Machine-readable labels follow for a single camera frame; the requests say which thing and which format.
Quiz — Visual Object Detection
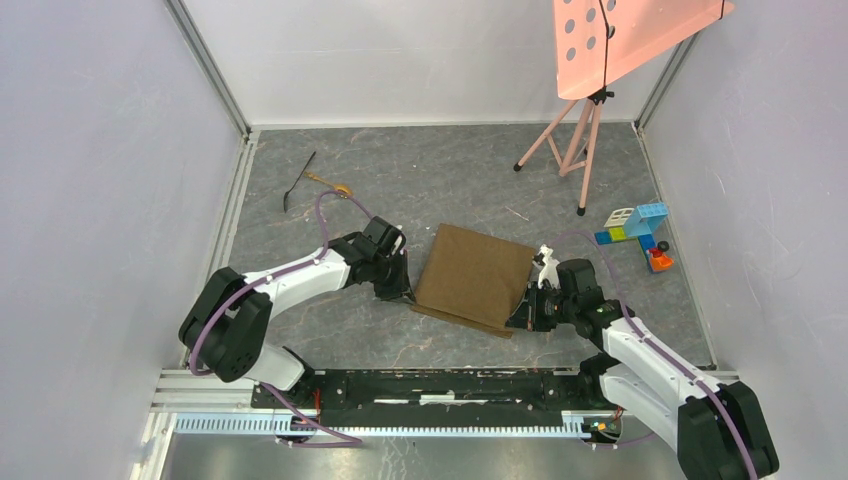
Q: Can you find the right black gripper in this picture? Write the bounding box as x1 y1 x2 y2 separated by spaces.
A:
505 281 577 332

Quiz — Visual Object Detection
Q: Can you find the brown cloth napkin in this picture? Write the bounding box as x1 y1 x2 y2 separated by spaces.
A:
412 223 536 339

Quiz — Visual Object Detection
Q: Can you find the gold spoon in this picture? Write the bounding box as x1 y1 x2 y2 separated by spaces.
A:
303 171 353 198

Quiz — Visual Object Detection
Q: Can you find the black fork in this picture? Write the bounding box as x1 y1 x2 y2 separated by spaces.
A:
283 150 317 213

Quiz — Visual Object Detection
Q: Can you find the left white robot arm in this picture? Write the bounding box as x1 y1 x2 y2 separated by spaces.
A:
178 216 415 408

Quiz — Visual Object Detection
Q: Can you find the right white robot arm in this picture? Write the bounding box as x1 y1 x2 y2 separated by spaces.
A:
507 254 780 479

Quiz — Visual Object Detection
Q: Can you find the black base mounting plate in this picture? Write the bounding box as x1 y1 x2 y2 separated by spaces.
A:
284 368 624 428

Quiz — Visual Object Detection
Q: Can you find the colourful toy block structure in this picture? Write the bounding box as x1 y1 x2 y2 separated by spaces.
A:
594 202 674 273

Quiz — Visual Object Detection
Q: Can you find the pink music stand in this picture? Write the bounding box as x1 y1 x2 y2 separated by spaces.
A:
513 0 735 216

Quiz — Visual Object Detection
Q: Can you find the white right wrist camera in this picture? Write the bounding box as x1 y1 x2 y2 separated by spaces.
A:
533 244 560 289

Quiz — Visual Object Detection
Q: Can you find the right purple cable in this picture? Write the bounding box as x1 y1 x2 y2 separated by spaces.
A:
549 230 760 480

